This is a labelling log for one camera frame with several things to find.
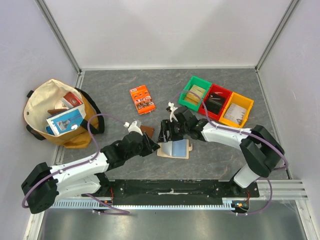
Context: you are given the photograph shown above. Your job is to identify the brown leather card wallet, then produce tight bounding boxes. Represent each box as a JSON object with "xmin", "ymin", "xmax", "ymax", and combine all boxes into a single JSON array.
[{"xmin": 140, "ymin": 125, "xmax": 155, "ymax": 138}]

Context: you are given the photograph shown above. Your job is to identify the beige card holder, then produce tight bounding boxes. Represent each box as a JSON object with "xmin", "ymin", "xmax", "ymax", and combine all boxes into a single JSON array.
[{"xmin": 157, "ymin": 139, "xmax": 193, "ymax": 159}]

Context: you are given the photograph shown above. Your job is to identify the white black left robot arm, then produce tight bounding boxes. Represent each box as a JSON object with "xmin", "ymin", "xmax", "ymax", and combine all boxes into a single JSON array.
[{"xmin": 21, "ymin": 131, "xmax": 160, "ymax": 214}]

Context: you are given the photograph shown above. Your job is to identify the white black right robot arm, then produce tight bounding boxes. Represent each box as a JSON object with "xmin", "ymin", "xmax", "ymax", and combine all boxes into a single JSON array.
[{"xmin": 157, "ymin": 106, "xmax": 285, "ymax": 197}]

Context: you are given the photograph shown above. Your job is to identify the gold cards in green bin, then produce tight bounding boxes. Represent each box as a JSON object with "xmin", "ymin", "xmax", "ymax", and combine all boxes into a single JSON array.
[{"xmin": 184, "ymin": 84, "xmax": 206, "ymax": 106}]

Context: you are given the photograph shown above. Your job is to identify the black cards in red bin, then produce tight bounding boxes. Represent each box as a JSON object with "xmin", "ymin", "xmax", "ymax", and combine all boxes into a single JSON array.
[{"xmin": 204, "ymin": 93, "xmax": 226, "ymax": 115}]

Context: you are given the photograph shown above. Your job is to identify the white cards in yellow bin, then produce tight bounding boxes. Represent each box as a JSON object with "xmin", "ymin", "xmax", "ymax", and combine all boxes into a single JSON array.
[{"xmin": 223, "ymin": 103, "xmax": 247, "ymax": 125}]

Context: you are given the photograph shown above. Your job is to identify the green plastic bin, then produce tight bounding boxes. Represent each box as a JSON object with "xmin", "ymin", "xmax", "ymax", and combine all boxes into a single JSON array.
[{"xmin": 178, "ymin": 76, "xmax": 212, "ymax": 112}]

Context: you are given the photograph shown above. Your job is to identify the red plastic bin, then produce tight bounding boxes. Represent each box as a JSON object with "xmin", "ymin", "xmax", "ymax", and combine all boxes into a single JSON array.
[{"xmin": 198, "ymin": 83, "xmax": 233, "ymax": 121}]

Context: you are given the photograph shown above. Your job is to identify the orange screw box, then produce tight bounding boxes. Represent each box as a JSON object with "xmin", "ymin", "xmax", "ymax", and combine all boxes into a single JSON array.
[{"xmin": 129, "ymin": 85, "xmax": 156, "ymax": 115}]

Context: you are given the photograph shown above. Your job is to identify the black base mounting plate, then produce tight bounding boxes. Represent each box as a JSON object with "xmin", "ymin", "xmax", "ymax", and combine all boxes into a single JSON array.
[{"xmin": 94, "ymin": 179, "xmax": 260, "ymax": 206}]

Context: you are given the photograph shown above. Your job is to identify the yellow plastic bin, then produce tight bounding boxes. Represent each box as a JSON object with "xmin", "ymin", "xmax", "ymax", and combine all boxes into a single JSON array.
[{"xmin": 219, "ymin": 92, "xmax": 254, "ymax": 128}]

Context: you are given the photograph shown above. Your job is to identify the blue white product box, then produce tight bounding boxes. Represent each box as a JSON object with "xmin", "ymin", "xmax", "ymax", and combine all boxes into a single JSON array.
[{"xmin": 46, "ymin": 104, "xmax": 86, "ymax": 136}]

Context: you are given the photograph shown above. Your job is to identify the red white product box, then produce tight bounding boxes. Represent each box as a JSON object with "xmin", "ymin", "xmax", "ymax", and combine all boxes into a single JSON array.
[{"xmin": 60, "ymin": 92, "xmax": 83, "ymax": 109}]

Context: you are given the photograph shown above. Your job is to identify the yellow canvas tote bag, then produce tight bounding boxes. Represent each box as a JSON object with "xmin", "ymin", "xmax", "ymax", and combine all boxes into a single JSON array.
[{"xmin": 23, "ymin": 79, "xmax": 105, "ymax": 149}]

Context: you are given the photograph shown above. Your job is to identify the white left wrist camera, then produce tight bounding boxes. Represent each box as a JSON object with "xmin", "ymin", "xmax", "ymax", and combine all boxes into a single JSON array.
[{"xmin": 123, "ymin": 120, "xmax": 143, "ymax": 135}]

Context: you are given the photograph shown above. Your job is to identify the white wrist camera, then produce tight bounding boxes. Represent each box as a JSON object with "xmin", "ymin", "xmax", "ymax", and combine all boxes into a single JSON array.
[
  {"xmin": 123, "ymin": 120, "xmax": 143, "ymax": 135},
  {"xmin": 166, "ymin": 101, "xmax": 178, "ymax": 122}
]

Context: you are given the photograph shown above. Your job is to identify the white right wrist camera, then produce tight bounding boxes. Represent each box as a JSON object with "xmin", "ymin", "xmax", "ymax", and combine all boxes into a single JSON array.
[{"xmin": 166, "ymin": 101, "xmax": 178, "ymax": 122}]

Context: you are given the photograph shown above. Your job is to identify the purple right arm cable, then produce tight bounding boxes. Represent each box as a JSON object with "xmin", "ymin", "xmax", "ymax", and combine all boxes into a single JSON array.
[{"xmin": 172, "ymin": 90, "xmax": 289, "ymax": 216}]

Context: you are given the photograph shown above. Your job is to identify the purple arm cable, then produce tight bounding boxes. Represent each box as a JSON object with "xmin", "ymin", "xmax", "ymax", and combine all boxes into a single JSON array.
[
  {"xmin": 21, "ymin": 113, "xmax": 132, "ymax": 216},
  {"xmin": 172, "ymin": 90, "xmax": 289, "ymax": 216}
]

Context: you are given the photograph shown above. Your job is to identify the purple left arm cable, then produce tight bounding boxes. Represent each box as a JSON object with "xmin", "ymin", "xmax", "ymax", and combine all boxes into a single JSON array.
[{"xmin": 21, "ymin": 113, "xmax": 132, "ymax": 216}]

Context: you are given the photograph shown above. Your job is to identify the grey slotted cable duct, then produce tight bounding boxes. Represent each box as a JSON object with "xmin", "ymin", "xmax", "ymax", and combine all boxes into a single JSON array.
[{"xmin": 50, "ymin": 198, "xmax": 235, "ymax": 211}]

